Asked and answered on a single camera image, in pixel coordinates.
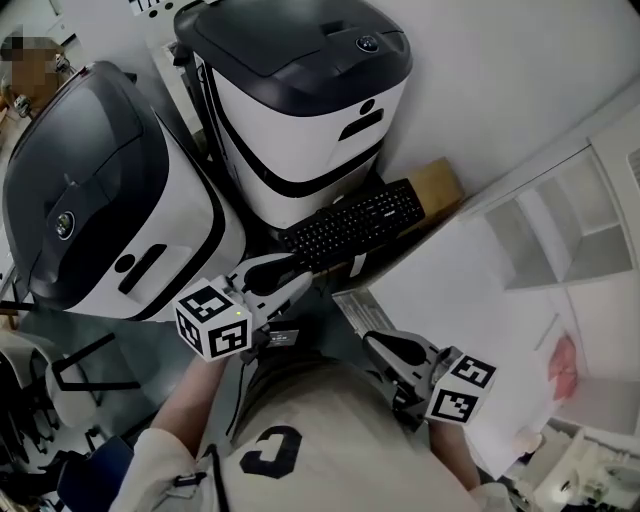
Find black keyboard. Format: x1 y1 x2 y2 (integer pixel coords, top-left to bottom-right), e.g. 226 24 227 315
277 178 427 274

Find person's right forearm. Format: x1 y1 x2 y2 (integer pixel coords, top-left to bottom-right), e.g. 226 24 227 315
428 422 482 491

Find white chair black frame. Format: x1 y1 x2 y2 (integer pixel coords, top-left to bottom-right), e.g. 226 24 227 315
0 327 144 469

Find white carved dressing table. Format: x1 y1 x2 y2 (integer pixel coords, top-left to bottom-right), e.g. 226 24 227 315
529 417 640 512

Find black box with display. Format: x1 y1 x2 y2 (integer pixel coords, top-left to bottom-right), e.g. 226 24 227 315
266 327 302 350

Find person's left forearm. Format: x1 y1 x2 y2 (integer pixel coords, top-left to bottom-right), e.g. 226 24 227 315
149 355 229 459

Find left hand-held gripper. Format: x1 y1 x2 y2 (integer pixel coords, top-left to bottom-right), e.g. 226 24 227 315
174 252 314 360

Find white robot with black lid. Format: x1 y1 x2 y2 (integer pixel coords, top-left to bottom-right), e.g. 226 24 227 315
172 0 415 242
1 60 247 324

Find white sign black marks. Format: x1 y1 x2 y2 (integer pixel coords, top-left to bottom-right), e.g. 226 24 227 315
127 0 177 19

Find cream mug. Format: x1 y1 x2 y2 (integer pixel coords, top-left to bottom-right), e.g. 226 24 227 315
513 428 545 454

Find brown cardboard box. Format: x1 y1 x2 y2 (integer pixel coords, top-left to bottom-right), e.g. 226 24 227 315
309 156 467 286

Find person's beige shirt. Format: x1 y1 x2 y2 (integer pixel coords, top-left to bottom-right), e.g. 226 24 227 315
117 349 509 512

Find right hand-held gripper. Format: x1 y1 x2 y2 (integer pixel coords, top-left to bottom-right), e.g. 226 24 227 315
363 329 497 432

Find pink towel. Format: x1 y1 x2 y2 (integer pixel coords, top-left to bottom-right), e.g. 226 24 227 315
551 367 581 404
548 333 577 374

